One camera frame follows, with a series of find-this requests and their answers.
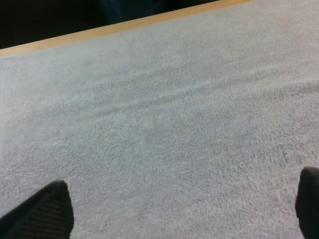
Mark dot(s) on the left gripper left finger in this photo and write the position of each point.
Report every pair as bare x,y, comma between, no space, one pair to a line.
42,214

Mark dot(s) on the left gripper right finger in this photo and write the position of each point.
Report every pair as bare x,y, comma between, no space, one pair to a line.
310,199

